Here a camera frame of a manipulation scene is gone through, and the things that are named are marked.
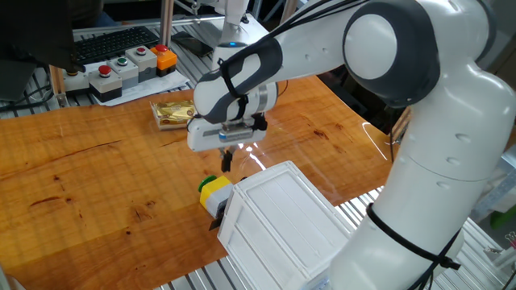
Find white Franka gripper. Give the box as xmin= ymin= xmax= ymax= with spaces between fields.
xmin=186 ymin=115 xmax=268 ymax=174

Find yellow box with green button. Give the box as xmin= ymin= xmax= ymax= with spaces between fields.
xmin=197 ymin=174 xmax=235 ymax=219

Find orange box red button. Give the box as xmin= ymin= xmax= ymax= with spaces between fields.
xmin=150 ymin=43 xmax=178 ymax=78

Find grey box small red button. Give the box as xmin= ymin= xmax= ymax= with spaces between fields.
xmin=125 ymin=46 xmax=158 ymax=83

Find grey box green button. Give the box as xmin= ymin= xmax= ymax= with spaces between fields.
xmin=106 ymin=56 xmax=139 ymax=90

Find grey black box red button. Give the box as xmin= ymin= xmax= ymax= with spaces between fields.
xmin=88 ymin=64 xmax=123 ymax=103

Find white box brown button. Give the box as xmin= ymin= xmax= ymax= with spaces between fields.
xmin=62 ymin=68 xmax=90 ymax=94

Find gold foil snack packet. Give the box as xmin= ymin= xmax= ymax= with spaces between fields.
xmin=149 ymin=99 xmax=198 ymax=131

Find white plastic crate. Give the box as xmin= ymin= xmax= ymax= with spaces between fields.
xmin=216 ymin=159 xmax=356 ymax=290

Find white paper sheet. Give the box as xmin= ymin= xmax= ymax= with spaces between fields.
xmin=89 ymin=60 xmax=190 ymax=107

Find wood pattern table mat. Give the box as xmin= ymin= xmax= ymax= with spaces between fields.
xmin=0 ymin=75 xmax=398 ymax=290

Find black computer keyboard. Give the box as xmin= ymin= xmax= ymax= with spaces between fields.
xmin=73 ymin=26 xmax=160 ymax=65

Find black monitor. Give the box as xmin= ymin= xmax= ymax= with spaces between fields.
xmin=0 ymin=0 xmax=108 ymax=102

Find green plastic object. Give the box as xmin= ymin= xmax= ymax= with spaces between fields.
xmin=489 ymin=203 xmax=516 ymax=230

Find aluminium frame post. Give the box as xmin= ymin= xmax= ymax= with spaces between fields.
xmin=389 ymin=106 xmax=413 ymax=144
xmin=159 ymin=0 xmax=175 ymax=48
xmin=279 ymin=0 xmax=300 ymax=23

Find thin black hanging cable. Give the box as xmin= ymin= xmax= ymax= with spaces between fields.
xmin=388 ymin=124 xmax=398 ymax=164

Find wooden frame strip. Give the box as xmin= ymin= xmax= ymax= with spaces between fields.
xmin=48 ymin=64 xmax=68 ymax=108

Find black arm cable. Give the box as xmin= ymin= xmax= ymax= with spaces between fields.
xmin=365 ymin=203 xmax=462 ymax=290

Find black floor cables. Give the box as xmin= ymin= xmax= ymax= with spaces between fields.
xmin=0 ymin=80 xmax=54 ymax=114

